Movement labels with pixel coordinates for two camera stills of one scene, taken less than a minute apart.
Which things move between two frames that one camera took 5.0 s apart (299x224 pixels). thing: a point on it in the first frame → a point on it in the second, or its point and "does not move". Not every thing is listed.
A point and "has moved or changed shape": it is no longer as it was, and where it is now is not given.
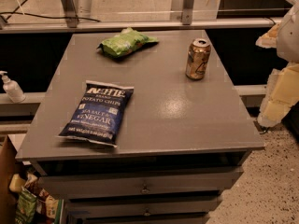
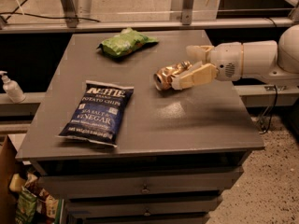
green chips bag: [125, 42] does not move
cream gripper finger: [281, 94] → [203, 75]
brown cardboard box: [8, 202] does not move
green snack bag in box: [26, 204] does not move
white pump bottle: [12, 89] does not move
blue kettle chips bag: [98, 113] does not move
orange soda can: [198, 59] has moved or changed shape
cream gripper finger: [269, 39] → [198, 53]
